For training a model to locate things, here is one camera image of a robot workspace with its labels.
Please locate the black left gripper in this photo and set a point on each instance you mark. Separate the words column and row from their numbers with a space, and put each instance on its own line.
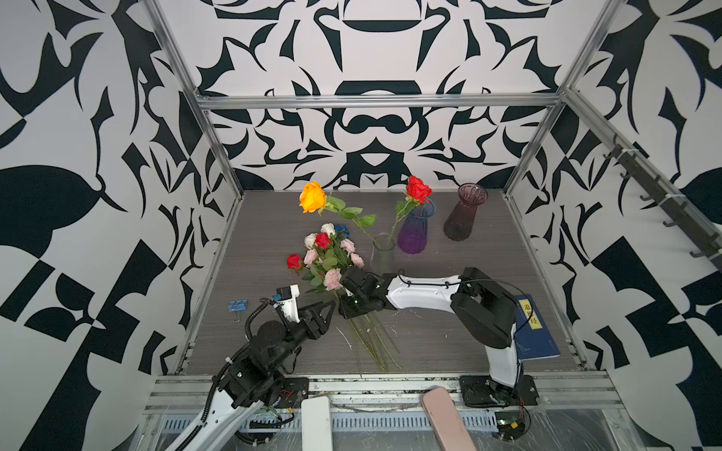
column 307, row 330

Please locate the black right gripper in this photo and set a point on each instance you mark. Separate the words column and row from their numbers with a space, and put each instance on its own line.
column 344, row 309

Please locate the bunch of artificial flowers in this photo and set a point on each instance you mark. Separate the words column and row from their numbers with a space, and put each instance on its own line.
column 329, row 253

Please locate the small red artificial rose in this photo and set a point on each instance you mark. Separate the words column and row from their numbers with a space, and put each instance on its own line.
column 296, row 264

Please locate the orange artificial rose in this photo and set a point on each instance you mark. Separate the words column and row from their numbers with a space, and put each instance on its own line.
column 314, row 199

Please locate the large red artificial rose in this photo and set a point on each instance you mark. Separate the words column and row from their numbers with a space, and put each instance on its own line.
column 417, row 192

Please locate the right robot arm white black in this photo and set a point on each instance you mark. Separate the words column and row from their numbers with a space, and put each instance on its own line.
column 480, row 303

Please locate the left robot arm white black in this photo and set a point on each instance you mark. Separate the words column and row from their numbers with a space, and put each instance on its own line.
column 253, row 377

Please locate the clear glass vase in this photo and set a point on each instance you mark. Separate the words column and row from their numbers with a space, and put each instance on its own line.
column 384, row 254

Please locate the purple blue glass vase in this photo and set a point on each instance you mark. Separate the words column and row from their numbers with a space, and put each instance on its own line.
column 413, row 236

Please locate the dark maroon glass vase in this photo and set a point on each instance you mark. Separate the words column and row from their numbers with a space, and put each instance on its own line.
column 459, row 224

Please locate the blue binder clip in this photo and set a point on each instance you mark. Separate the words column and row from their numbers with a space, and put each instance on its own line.
column 237, row 308

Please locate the white phone-like device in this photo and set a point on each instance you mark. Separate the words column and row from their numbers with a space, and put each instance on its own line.
column 316, row 426

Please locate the pink phone-like device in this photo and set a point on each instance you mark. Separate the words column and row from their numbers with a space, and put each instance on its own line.
column 449, row 429

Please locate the blue book yellow label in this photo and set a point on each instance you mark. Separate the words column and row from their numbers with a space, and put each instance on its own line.
column 533, row 338

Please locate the small circuit board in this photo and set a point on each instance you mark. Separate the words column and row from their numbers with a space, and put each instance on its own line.
column 512, row 425

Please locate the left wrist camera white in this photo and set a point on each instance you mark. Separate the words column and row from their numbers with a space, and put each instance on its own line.
column 289, row 301

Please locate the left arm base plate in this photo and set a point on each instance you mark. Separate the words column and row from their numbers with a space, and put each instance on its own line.
column 291, row 393

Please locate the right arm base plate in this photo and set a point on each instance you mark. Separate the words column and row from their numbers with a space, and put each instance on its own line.
column 482, row 392

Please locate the grey hook rack rail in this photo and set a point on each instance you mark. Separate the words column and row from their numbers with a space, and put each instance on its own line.
column 660, row 192

